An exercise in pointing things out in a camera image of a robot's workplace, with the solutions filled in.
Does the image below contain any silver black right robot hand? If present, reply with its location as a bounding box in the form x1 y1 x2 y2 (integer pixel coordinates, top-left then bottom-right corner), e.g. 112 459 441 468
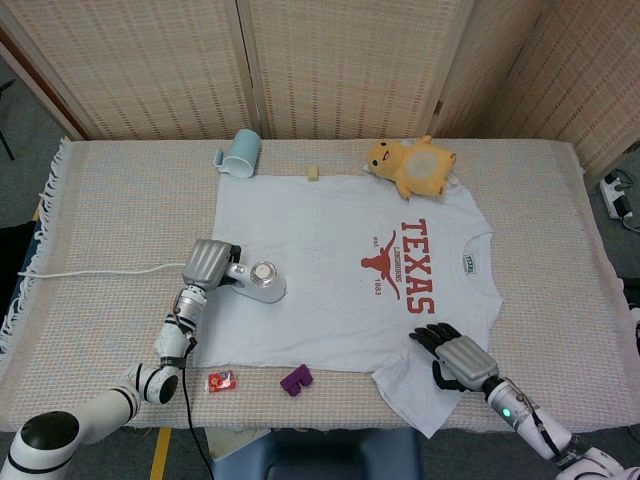
408 322 501 394

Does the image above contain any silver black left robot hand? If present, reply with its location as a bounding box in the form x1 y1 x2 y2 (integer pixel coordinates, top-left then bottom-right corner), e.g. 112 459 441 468
179 238 244 292

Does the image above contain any white handheld steam iron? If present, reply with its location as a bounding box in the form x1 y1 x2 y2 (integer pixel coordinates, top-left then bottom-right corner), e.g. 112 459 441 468
219 252 290 305

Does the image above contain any beige woven tablecloth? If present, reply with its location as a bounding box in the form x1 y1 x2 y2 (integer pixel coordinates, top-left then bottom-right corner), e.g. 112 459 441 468
0 137 640 434

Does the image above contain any light blue plastic cup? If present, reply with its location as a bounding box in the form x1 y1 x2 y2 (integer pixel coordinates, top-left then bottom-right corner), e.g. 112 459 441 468
215 128 262 179

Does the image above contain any red snack packet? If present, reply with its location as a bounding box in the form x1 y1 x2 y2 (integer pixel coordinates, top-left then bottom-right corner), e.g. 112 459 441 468
207 369 239 394

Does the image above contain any white Texas print T-shirt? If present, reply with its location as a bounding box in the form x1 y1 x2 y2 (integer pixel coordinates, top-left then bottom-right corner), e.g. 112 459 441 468
192 172 504 440

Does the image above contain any purple toy building block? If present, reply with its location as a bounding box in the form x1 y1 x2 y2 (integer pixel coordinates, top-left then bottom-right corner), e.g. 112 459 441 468
279 364 315 399

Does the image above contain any blue padded seat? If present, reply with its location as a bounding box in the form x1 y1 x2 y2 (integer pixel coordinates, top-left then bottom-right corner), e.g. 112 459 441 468
209 428 431 480

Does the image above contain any yellow plush duck toy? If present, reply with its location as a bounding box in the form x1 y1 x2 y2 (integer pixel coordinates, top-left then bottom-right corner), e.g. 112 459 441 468
363 134 459 200

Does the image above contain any yellow floor tape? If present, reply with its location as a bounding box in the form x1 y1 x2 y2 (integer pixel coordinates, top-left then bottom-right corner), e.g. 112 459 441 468
149 428 172 480

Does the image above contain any woven folding screen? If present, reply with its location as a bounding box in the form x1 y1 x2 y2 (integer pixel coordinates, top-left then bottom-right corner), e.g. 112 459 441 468
0 0 640 176

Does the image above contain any white power strip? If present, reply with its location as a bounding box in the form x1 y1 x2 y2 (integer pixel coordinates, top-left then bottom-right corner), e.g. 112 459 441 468
599 169 636 219

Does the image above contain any white iron power cord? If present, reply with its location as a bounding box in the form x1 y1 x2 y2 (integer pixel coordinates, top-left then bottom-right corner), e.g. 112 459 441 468
17 262 187 279

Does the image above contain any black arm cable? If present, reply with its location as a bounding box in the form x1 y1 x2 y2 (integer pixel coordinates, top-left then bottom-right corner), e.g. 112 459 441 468
167 299 210 480

